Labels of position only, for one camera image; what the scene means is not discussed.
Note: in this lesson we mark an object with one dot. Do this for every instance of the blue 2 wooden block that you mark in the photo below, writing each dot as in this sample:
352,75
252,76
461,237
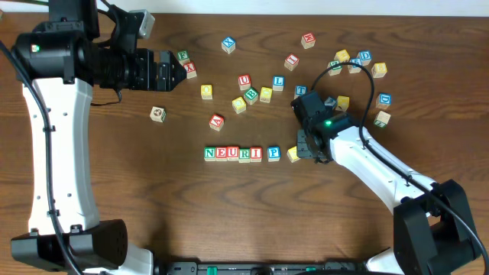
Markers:
330,102

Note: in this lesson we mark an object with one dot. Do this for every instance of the blue L wooden block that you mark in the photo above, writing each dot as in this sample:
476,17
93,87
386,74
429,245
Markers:
278,83

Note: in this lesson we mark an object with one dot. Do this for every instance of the red block far back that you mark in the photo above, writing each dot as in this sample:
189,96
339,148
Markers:
308,40

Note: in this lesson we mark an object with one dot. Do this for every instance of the green Z wooden block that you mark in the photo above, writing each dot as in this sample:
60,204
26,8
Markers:
334,68

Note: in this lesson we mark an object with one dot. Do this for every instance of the blue T wooden block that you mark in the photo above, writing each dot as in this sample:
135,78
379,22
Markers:
299,91

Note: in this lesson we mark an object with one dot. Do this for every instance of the yellow O wooden block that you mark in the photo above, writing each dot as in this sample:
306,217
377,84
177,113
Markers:
206,92

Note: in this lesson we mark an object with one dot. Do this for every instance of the red X wooden block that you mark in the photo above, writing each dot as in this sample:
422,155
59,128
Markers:
190,70

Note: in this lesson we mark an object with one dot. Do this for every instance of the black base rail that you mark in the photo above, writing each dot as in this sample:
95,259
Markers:
197,268

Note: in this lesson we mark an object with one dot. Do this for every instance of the green white Z block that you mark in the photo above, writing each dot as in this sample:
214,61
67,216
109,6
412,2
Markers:
381,119

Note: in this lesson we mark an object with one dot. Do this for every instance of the blue 5 wooden block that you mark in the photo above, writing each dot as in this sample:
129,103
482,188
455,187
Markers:
355,65

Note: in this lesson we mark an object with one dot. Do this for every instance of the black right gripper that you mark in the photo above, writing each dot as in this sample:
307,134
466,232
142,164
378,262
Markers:
302,144

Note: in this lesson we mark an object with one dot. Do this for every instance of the red E wooden block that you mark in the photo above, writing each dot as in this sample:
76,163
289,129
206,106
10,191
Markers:
221,154

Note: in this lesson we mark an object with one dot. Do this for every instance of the red u block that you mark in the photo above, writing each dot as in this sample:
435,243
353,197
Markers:
232,153
244,82

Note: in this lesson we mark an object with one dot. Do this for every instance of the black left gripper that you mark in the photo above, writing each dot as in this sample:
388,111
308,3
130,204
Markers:
157,70

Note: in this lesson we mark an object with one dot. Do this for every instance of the yellow acorn wooden block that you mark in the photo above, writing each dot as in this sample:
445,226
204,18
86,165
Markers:
239,105

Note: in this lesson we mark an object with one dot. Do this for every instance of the blue P wooden block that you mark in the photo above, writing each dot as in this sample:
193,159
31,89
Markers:
273,154

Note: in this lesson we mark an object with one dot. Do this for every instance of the blue d block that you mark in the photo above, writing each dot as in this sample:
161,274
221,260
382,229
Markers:
383,101
365,57

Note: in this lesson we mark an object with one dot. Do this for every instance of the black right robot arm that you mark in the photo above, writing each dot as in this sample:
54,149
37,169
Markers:
433,228

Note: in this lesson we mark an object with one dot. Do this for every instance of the green F wooden block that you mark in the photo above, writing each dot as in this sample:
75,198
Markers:
183,57

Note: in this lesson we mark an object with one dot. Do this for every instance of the red i block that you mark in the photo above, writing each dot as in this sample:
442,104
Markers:
291,62
256,154

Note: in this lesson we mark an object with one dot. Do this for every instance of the blue X wooden block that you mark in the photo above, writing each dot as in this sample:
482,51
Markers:
228,45

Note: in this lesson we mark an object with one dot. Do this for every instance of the green B wooden block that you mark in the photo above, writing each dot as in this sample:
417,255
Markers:
251,96

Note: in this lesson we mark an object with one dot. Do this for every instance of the yellow hammer wooden block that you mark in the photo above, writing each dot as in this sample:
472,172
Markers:
342,103

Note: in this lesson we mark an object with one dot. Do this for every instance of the yellow block behind Z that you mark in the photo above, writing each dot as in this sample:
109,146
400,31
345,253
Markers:
342,56

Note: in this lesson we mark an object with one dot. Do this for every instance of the soccer ball O wooden block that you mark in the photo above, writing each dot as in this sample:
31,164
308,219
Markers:
158,114

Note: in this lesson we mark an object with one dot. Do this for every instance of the green R wooden block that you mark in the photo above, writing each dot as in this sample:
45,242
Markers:
244,155

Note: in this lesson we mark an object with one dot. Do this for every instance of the green N wooden block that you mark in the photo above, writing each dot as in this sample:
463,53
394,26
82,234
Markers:
209,154

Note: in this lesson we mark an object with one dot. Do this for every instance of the red A wooden block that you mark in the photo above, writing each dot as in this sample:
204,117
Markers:
216,122

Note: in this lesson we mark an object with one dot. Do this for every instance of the yellow 8 wooden block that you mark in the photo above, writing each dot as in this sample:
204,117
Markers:
379,70

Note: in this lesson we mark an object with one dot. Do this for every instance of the blue D block upper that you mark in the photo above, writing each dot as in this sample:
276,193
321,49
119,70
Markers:
365,57

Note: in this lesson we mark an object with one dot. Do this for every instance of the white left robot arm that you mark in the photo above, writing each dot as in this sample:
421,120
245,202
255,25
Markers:
59,63

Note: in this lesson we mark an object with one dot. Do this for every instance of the blue D block right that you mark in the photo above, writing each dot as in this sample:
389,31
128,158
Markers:
383,101

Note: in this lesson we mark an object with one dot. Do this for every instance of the yellow block mid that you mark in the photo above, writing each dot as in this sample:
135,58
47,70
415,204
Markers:
292,154

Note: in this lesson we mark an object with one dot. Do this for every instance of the yellow block beside B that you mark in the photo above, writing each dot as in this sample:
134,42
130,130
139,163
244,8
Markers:
266,94

